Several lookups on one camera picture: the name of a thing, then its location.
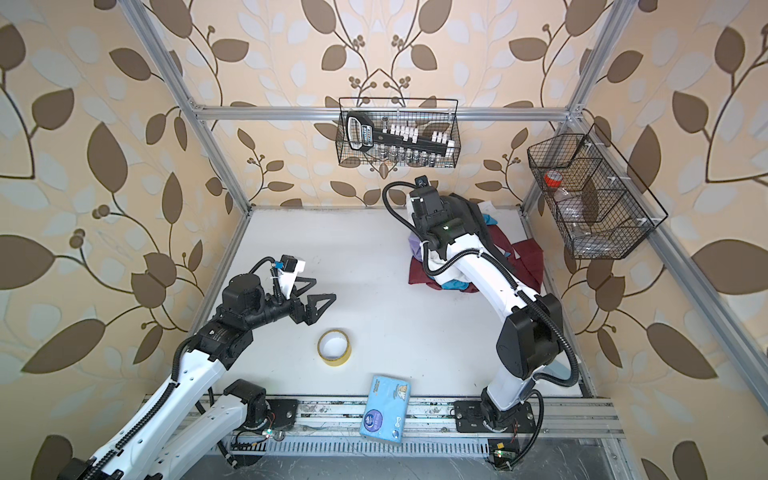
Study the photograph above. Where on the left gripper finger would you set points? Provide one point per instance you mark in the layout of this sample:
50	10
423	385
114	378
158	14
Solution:
316	305
302	285

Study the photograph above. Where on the back wire basket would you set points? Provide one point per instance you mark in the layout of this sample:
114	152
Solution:
432	108

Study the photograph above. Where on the right wire basket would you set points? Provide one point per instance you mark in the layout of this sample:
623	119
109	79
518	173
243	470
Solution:
620	208

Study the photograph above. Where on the wire basket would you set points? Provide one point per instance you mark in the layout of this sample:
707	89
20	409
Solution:
620	208
432	108

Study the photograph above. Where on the clear plastic bottle red cap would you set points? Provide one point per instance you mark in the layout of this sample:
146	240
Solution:
568	206

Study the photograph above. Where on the yellow tape roll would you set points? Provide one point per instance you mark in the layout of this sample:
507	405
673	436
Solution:
334	347

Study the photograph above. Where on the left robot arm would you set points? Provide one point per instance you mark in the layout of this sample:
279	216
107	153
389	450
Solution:
183	420

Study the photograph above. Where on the blue tissue pack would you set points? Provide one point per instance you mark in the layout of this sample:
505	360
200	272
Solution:
385	412

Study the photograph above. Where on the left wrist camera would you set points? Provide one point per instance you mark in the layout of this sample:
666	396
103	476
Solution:
288	269

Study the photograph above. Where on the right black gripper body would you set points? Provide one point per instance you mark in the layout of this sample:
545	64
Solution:
447	210

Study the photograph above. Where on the maroon cloth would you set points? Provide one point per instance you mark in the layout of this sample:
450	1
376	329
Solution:
525	257

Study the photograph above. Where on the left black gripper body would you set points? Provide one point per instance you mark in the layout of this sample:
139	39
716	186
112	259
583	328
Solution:
277	309

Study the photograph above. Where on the black tool with white bits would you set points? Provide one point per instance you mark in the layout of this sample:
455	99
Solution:
376	133

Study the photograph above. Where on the lavender cloth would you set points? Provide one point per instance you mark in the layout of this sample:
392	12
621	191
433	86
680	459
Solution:
415	246

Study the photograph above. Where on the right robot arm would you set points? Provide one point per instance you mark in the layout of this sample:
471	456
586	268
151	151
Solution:
456	244

